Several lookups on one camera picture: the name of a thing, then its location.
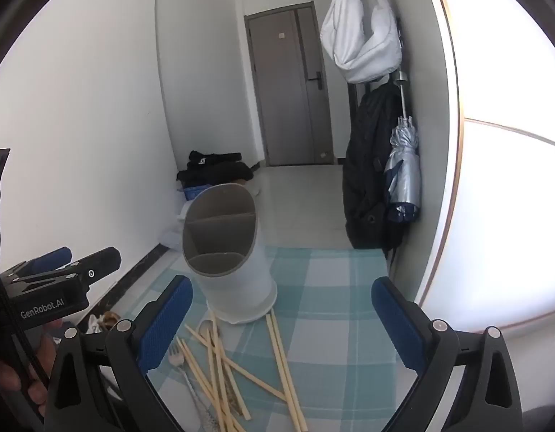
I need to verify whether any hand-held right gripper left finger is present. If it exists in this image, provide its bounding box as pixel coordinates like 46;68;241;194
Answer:
44;274;195;432

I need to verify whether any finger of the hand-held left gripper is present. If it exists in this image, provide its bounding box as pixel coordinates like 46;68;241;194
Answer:
0;246;74;280
17;246;122;289

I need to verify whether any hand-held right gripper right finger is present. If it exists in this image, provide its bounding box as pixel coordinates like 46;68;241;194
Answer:
371;276;525;432

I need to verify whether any silver fork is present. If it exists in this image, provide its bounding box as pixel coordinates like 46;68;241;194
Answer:
167;344;219;432

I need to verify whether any silver spoon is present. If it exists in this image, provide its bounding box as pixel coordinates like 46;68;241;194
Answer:
197;319;220;347

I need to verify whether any white and grey utensil holder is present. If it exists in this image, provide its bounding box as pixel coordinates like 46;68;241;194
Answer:
182;184;278;325

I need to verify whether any bunch of wooden chopsticks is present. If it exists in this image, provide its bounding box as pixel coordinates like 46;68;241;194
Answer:
176;308;309;432

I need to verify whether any person's left hand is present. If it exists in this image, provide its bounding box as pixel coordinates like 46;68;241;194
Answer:
0;317;64;417

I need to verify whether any white shoe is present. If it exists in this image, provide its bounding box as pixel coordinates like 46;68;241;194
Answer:
86;312;120;334

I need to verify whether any teal checkered tablecloth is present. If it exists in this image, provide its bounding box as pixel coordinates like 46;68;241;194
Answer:
86;247;422;432

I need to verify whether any silver folded umbrella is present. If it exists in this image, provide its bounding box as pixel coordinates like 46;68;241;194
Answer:
383;69;422;226

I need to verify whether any pile of black clothes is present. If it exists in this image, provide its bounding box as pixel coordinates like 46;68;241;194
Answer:
176;150;255;188

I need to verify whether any black backpack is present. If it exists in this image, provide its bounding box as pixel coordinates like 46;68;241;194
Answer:
342;83;410;253

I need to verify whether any bright window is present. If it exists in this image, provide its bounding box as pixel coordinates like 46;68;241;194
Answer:
417;0;555;330

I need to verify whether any black coat rack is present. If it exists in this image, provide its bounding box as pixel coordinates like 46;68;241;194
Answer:
324;0;397;165

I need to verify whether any grey door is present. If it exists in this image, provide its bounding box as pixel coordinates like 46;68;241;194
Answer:
244;2;336;167

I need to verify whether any white cloth bag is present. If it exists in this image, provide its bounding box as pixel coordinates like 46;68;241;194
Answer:
320;0;403;85

